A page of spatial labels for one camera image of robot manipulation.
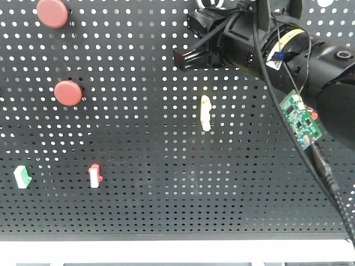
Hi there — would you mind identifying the upper red mushroom button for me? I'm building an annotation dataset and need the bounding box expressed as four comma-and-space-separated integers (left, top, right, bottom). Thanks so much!
36, 0, 68, 28

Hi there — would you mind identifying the white green rocker switch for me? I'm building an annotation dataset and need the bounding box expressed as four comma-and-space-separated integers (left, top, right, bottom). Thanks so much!
13, 165, 32, 189

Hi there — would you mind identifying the red mushroom button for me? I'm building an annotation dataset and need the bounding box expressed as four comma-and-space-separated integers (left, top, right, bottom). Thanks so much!
54, 80, 83, 106
36, 0, 68, 28

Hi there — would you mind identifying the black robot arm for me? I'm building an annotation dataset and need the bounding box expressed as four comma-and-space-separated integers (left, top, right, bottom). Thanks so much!
173, 1, 354, 149

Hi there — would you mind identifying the black rotary selector switch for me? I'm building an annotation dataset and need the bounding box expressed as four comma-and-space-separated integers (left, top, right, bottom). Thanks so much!
196, 0, 224, 8

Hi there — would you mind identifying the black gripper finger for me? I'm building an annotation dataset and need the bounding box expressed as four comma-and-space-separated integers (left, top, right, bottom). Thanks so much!
187, 8, 230, 38
173, 48, 222, 71

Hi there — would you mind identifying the black braided cable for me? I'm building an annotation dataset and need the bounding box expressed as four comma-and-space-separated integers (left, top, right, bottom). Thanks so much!
251, 0, 355, 249

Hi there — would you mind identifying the white standing desk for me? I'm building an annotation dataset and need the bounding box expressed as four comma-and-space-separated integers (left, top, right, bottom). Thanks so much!
1, 240, 354, 265

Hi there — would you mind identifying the white red rocker switch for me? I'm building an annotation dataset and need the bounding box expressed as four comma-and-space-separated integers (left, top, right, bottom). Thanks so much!
88, 163, 103, 188

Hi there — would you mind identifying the red toggle switch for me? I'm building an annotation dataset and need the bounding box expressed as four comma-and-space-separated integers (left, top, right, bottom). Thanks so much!
306, 105, 318, 120

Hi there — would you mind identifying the black perforated pegboard panel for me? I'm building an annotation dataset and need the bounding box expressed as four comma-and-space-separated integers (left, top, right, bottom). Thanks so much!
1, 1, 347, 241

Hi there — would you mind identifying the green circuit board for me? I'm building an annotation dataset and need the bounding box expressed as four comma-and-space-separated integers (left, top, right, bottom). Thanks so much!
280, 90, 322, 150

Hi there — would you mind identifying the lower red mushroom button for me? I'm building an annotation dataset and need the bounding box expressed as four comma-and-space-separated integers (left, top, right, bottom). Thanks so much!
54, 80, 83, 106

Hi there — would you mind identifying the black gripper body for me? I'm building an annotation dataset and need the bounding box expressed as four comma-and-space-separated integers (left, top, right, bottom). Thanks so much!
209, 1, 283, 73

